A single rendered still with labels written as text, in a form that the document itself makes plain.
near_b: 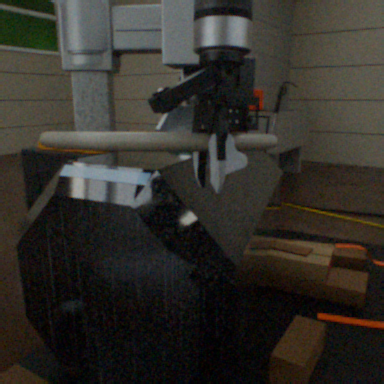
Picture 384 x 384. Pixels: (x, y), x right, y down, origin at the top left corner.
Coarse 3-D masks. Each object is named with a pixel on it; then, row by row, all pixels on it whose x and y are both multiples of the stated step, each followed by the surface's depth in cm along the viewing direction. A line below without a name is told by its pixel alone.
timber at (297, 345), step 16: (304, 320) 150; (288, 336) 140; (304, 336) 140; (320, 336) 141; (272, 352) 131; (288, 352) 131; (304, 352) 131; (320, 352) 147; (272, 368) 131; (288, 368) 127; (304, 368) 125
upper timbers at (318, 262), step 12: (276, 240) 216; (276, 252) 199; (312, 252) 199; (324, 252) 199; (276, 264) 195; (288, 264) 192; (300, 264) 189; (312, 264) 186; (324, 264) 184; (300, 276) 191; (312, 276) 188; (324, 276) 185
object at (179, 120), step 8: (176, 112) 126; (184, 112) 126; (192, 112) 126; (160, 120) 107; (168, 120) 113; (176, 120) 119; (184, 120) 119; (192, 120) 119; (160, 128) 102; (168, 128) 113; (176, 128) 113; (184, 128) 113
